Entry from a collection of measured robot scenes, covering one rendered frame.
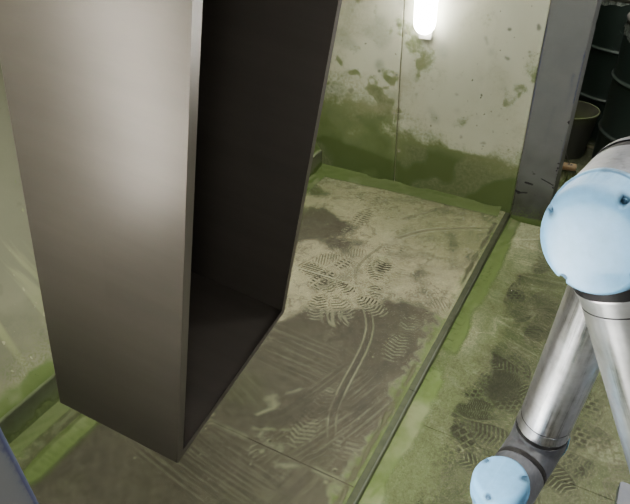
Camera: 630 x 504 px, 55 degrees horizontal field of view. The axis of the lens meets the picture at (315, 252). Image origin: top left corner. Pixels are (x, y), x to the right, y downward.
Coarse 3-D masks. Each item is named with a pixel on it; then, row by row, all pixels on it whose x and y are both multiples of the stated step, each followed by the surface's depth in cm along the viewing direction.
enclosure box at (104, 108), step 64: (0, 0) 90; (64, 0) 85; (128, 0) 81; (192, 0) 77; (256, 0) 138; (320, 0) 132; (64, 64) 92; (128, 64) 87; (192, 64) 83; (256, 64) 147; (320, 64) 140; (64, 128) 99; (128, 128) 93; (192, 128) 90; (256, 128) 157; (64, 192) 108; (128, 192) 101; (192, 192) 98; (256, 192) 169; (64, 256) 119; (128, 256) 111; (192, 256) 194; (256, 256) 183; (64, 320) 132; (128, 320) 122; (192, 320) 183; (256, 320) 187; (64, 384) 148; (128, 384) 136; (192, 384) 165
